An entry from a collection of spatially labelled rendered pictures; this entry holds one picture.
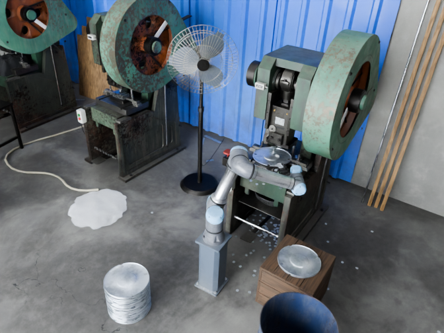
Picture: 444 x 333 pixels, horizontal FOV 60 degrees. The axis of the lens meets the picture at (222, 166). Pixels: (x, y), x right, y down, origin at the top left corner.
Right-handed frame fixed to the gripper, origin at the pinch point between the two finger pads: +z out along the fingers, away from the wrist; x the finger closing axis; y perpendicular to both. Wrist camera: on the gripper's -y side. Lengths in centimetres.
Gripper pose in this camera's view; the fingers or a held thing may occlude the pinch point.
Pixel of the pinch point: (279, 164)
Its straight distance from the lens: 284.3
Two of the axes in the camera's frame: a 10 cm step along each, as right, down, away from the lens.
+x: -0.4, 8.6, 5.1
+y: -9.5, 1.3, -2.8
